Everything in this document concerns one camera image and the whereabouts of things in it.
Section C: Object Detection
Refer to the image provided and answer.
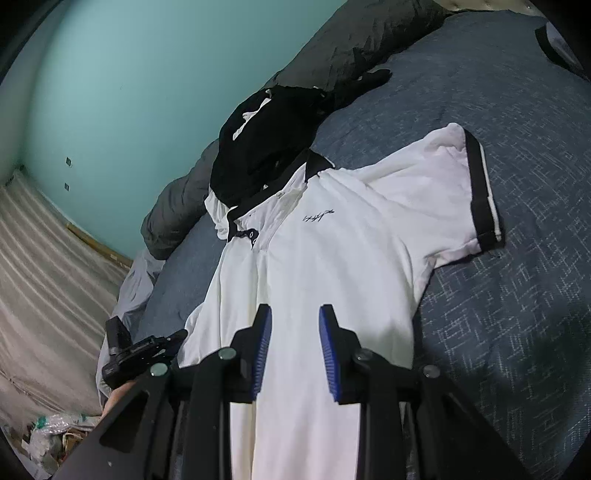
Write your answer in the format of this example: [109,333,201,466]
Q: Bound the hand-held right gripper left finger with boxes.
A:
[53,304,273,480]

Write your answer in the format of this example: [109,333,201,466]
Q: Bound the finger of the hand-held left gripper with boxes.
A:
[152,329,188,365]

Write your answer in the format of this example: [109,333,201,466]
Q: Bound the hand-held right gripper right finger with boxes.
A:
[318,304,532,480]

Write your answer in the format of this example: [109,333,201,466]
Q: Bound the white polo shirt black trim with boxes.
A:
[175,122,506,480]

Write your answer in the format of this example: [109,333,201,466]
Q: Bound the person's left hand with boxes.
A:
[102,381,139,418]

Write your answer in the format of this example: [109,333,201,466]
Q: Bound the pale grey bed sheet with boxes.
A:
[95,251,167,398]

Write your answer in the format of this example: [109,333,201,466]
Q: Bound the crumpled plastic bags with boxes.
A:
[23,413,100,476]

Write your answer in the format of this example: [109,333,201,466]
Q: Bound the striped beige curtain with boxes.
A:
[0,171,134,430]

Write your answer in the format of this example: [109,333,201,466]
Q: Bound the wooden pole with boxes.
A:
[67,223,134,268]

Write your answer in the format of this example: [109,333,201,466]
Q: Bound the plain white garment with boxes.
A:
[203,185,238,241]

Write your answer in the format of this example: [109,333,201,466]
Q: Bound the bed with blue cover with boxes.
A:
[134,9,591,480]

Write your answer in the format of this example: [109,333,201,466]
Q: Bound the black knit garment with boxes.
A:
[355,67,393,88]

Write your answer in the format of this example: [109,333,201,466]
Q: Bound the rolled dark grey duvet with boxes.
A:
[141,0,455,259]

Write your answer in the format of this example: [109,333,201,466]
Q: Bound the folded grey shirt stack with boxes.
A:
[534,24,575,72]

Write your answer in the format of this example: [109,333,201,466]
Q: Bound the cream tufted headboard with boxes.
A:
[436,0,548,17]

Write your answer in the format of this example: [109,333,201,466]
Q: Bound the folded light grey garment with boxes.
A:
[545,21,587,77]

